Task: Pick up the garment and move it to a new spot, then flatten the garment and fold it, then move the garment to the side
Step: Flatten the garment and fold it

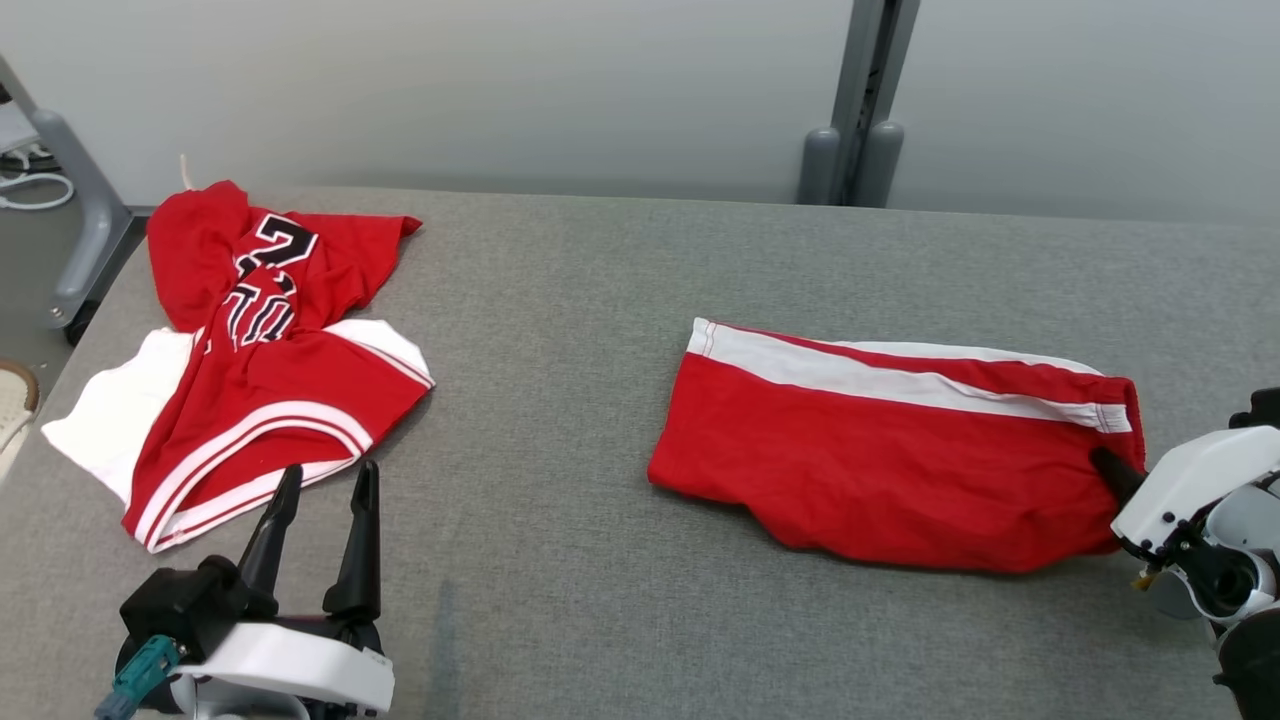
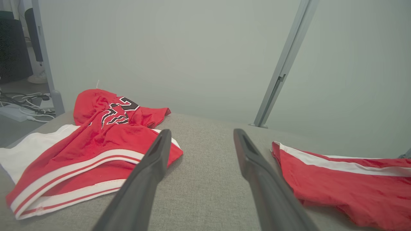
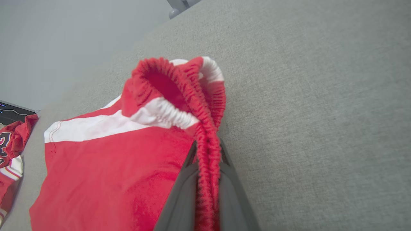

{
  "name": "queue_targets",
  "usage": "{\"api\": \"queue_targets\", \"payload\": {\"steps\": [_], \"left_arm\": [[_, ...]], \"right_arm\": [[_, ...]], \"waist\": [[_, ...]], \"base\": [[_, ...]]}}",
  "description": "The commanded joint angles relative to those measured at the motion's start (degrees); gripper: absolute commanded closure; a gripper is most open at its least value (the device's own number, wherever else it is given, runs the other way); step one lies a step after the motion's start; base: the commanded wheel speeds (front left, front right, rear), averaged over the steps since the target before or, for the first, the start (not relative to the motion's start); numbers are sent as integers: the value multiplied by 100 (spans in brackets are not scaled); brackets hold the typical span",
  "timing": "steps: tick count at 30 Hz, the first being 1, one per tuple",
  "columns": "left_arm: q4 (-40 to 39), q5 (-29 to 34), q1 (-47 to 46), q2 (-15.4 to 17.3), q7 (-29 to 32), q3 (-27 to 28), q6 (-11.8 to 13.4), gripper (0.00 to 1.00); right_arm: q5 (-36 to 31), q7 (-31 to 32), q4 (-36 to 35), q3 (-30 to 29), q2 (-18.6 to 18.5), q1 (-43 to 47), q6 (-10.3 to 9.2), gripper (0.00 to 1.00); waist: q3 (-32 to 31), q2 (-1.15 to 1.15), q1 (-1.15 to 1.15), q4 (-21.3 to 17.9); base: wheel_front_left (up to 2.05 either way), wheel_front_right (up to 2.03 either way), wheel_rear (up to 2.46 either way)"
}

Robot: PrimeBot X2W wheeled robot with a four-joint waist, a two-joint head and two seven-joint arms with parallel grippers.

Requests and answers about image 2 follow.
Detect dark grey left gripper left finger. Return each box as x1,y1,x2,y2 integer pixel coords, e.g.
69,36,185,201
92,129,172,231

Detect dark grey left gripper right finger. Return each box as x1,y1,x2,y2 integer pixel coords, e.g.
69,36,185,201
233,128,319,231

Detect red basketball jersey number 23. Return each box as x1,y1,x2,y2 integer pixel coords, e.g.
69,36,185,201
0,89,184,220

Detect red shorts with white stripes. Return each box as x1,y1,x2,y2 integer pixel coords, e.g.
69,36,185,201
271,141,411,231

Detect white power adapter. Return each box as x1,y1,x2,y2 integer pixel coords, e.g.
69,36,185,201
40,93,55,109

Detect white power strip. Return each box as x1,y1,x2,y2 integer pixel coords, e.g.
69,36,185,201
0,104,30,123

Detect white round base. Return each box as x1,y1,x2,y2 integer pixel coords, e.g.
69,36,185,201
27,71,48,84

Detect black upright panel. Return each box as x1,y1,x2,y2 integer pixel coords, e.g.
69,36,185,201
25,8,44,64

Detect black cabinet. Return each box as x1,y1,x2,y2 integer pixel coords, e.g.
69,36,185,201
0,11,25,84

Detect grey post with cylinder foot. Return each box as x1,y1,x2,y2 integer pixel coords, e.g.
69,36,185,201
31,0,65,116

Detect cables and power strip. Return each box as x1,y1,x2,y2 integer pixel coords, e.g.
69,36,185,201
18,93,56,123

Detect grey metal partition post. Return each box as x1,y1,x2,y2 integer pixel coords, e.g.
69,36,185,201
250,0,320,129

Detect black floor cable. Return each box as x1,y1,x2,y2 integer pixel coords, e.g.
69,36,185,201
0,91,50,113

